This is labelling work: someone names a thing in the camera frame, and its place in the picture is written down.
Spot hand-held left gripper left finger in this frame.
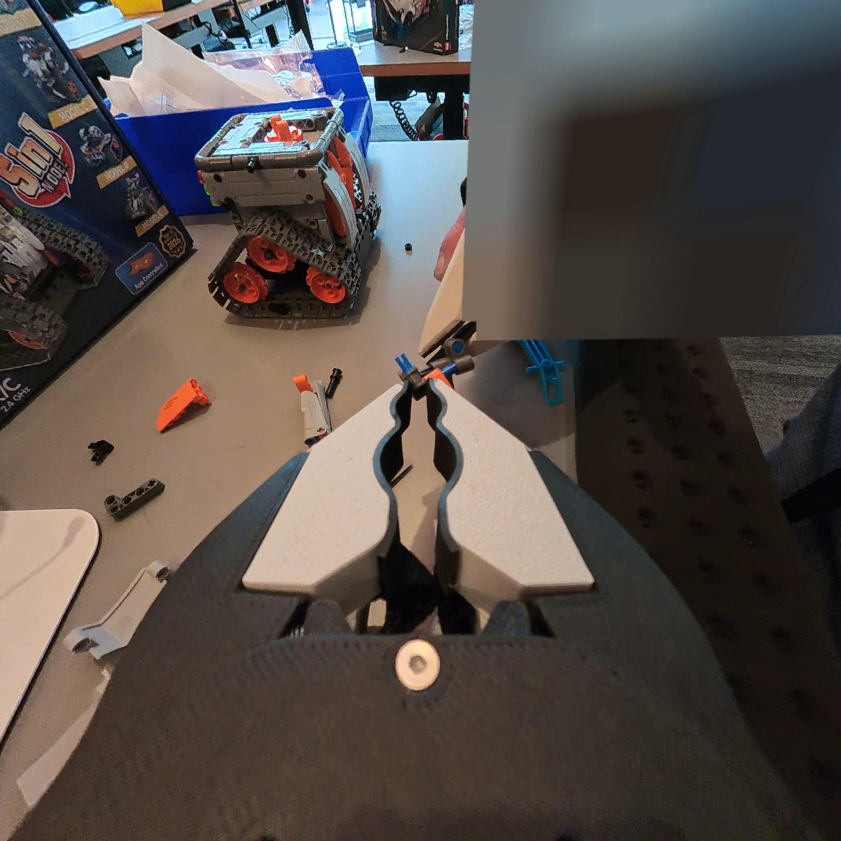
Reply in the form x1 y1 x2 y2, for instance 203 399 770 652
242 383 404 613

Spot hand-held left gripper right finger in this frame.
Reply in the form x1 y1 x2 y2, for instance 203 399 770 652
427 381 595 608

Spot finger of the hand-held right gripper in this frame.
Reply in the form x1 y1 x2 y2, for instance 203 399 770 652
419 230 477 359

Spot orange connector with blue pins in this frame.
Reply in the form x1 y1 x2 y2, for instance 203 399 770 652
424 336 475 390

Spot grey connector with blue pin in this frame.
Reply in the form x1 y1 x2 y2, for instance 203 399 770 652
394 353 429 403

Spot person's right hand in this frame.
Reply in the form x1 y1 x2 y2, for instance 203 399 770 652
435 219 467 281

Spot blue plastic tool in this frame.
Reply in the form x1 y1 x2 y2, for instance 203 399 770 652
516 338 566 406

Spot orange wedge piece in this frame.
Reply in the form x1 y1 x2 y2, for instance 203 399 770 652
156 379 211 432

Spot dark grey short beam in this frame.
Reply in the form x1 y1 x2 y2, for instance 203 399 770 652
104 478 165 522

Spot tracked toy robot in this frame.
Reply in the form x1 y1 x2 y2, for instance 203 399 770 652
195 108 382 321

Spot grey curved panel piece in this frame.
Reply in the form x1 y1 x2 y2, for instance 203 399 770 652
64 560 170 660

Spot wooden background table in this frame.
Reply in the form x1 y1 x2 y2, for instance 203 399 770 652
358 39 473 140

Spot white book stand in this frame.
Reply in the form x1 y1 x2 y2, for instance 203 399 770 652
0 508 101 743

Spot black model kit box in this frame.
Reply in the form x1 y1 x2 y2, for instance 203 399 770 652
372 0 473 55

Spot blue plastic bin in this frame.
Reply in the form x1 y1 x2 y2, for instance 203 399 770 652
115 47 373 218

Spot grey block piece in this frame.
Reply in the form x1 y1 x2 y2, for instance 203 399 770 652
16 667 113 812

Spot white plastic bags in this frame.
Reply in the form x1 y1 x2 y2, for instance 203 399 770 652
99 23 346 119

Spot blue toy cardboard box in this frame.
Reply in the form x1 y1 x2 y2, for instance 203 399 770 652
0 0 196 428

